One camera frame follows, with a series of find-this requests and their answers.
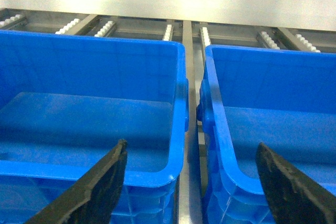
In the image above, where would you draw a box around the right blue plastic crate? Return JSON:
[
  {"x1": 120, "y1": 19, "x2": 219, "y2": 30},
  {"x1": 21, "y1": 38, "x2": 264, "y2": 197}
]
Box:
[{"x1": 197, "y1": 45, "x2": 335, "y2": 223}]

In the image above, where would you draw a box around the black right gripper left finger pad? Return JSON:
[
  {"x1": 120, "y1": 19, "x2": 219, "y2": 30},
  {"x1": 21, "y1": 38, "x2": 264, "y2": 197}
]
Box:
[{"x1": 26, "y1": 140, "x2": 128, "y2": 223}]

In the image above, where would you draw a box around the metal roller rack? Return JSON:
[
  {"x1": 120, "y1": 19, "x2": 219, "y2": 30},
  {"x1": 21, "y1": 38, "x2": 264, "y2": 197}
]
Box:
[{"x1": 0, "y1": 7, "x2": 336, "y2": 224}]

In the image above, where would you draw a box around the blue plastic crate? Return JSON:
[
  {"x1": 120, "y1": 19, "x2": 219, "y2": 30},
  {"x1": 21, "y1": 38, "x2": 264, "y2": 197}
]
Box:
[
  {"x1": 197, "y1": 45, "x2": 335, "y2": 223},
  {"x1": 1, "y1": 31, "x2": 188, "y2": 223}
]

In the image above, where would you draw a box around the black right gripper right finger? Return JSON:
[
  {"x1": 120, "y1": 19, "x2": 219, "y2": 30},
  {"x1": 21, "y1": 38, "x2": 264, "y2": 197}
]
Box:
[{"x1": 256, "y1": 143, "x2": 335, "y2": 223}]

